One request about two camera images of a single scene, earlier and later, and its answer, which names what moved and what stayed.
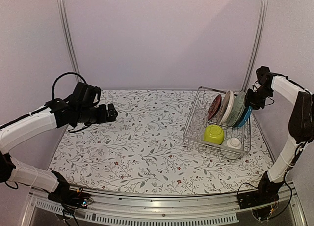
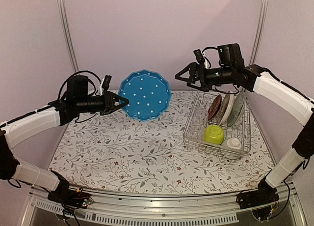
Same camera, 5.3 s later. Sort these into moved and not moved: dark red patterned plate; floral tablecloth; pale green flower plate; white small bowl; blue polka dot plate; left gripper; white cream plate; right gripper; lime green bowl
Moved: blue polka dot plate; right gripper; left gripper
Not moved: dark red patterned plate; white small bowl; floral tablecloth; white cream plate; pale green flower plate; lime green bowl
